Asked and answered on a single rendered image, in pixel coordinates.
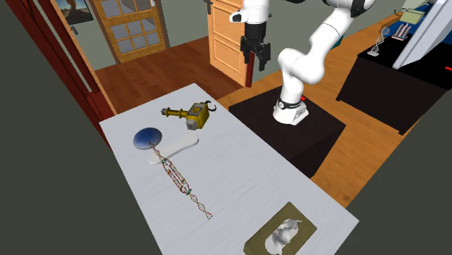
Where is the wooden panel door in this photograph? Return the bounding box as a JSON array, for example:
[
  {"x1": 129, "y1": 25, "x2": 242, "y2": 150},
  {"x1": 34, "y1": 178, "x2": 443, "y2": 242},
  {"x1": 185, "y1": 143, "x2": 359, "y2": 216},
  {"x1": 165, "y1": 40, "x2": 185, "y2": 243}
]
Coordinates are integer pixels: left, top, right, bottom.
[{"x1": 204, "y1": 0, "x2": 256, "y2": 88}]

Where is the red door frame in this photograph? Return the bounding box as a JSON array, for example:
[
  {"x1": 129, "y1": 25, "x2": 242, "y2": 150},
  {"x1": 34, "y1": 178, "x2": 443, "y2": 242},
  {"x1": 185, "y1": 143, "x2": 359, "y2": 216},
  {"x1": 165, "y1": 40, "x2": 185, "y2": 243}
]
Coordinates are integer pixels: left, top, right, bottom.
[{"x1": 5, "y1": 0, "x2": 118, "y2": 148}]

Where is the black desk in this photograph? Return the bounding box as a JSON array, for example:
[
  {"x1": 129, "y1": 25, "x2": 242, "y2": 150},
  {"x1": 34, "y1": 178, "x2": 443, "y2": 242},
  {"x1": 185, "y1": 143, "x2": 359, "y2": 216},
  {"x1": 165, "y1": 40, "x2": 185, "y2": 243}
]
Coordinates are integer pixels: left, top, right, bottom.
[{"x1": 335, "y1": 0, "x2": 452, "y2": 136}]

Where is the helix model with blue base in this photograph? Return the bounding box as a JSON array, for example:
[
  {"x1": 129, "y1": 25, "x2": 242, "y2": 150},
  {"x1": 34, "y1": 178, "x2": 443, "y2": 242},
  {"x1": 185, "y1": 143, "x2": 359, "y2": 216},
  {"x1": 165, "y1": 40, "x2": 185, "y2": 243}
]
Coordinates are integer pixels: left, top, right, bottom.
[{"x1": 133, "y1": 127, "x2": 214, "y2": 221}]

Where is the olive tissue box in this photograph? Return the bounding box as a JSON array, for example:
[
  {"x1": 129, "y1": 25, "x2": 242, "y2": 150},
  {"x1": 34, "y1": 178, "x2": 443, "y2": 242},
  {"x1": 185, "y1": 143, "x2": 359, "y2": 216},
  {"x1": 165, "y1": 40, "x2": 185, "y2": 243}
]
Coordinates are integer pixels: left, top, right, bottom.
[{"x1": 243, "y1": 201, "x2": 318, "y2": 255}]

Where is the wooden door with glass panes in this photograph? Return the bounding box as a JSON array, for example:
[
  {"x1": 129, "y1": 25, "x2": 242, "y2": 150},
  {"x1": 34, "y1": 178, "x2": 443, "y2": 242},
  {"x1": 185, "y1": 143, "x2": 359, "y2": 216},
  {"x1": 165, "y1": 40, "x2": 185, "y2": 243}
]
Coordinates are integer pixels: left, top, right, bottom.
[{"x1": 88, "y1": 0, "x2": 170, "y2": 64}]

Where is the white table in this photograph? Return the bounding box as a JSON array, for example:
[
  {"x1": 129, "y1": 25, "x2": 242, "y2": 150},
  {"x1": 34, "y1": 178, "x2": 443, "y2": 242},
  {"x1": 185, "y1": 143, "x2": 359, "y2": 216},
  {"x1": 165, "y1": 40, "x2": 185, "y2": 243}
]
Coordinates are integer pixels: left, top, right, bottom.
[{"x1": 99, "y1": 83, "x2": 360, "y2": 255}]

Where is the white flat oblong object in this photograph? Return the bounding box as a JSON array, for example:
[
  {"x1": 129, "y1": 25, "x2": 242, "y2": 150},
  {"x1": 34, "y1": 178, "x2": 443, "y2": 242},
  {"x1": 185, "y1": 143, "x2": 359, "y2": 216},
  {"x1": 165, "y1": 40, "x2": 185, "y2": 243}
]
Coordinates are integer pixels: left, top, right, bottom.
[{"x1": 148, "y1": 133, "x2": 200, "y2": 166}]

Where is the wall picture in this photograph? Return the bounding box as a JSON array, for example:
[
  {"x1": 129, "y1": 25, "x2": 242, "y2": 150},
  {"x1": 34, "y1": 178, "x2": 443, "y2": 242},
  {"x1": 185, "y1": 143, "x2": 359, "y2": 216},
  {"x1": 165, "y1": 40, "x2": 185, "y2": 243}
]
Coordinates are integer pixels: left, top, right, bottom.
[{"x1": 55, "y1": 0, "x2": 95, "y2": 26}]

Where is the dark robot stand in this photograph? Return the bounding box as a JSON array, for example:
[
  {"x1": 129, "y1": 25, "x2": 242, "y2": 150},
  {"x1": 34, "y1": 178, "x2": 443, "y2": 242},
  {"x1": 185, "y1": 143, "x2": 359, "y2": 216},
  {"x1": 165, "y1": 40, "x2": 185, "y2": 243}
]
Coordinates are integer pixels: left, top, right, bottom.
[{"x1": 228, "y1": 85, "x2": 347, "y2": 179}]

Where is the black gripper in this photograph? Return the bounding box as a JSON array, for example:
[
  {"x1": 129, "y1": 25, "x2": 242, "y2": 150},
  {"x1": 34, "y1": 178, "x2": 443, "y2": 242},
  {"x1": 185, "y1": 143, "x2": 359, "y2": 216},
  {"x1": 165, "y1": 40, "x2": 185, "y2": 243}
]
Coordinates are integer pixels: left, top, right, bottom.
[{"x1": 240, "y1": 22, "x2": 272, "y2": 72}]

